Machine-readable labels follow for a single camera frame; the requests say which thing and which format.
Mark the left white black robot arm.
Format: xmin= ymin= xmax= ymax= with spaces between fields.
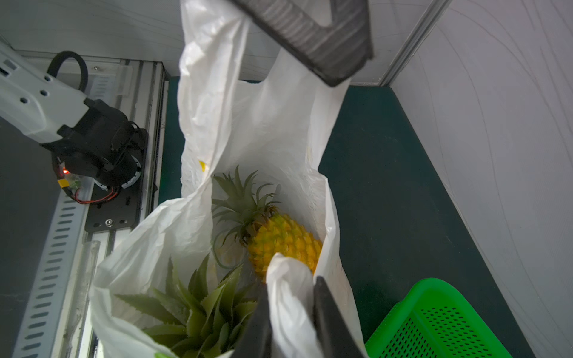
xmin=1 ymin=1 xmax=373 ymax=189

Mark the dark green table mat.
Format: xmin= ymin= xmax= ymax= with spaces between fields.
xmin=156 ymin=75 xmax=536 ymax=358

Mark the yellow pineapple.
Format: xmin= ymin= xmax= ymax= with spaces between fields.
xmin=212 ymin=169 xmax=322 ymax=281

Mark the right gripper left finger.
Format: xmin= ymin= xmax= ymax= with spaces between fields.
xmin=231 ymin=286 xmax=272 ymax=358

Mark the left black corrugated cable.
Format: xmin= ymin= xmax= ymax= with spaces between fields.
xmin=46 ymin=50 xmax=90 ymax=93

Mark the green plastic basket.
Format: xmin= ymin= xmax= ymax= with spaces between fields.
xmin=366 ymin=278 xmax=510 ymax=357

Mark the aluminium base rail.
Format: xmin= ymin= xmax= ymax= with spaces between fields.
xmin=54 ymin=60 xmax=166 ymax=357

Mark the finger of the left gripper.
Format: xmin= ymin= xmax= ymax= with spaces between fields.
xmin=233 ymin=0 xmax=374 ymax=87

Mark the white plastic bag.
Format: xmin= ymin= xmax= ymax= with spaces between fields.
xmin=90 ymin=1 xmax=372 ymax=357

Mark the orange pineapple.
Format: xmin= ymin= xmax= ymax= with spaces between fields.
xmin=116 ymin=256 xmax=258 ymax=357

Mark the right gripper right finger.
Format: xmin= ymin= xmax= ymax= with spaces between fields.
xmin=313 ymin=276 xmax=364 ymax=358

